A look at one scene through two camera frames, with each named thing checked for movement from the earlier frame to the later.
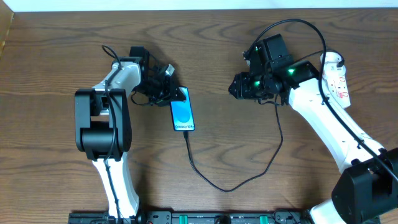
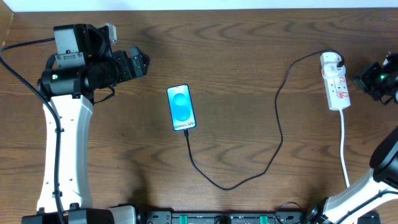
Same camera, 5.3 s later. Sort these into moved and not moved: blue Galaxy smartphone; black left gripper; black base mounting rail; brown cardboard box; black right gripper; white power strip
Moved: black right gripper; black left gripper
Not moved: white power strip; blue Galaxy smartphone; black base mounting rail; brown cardboard box
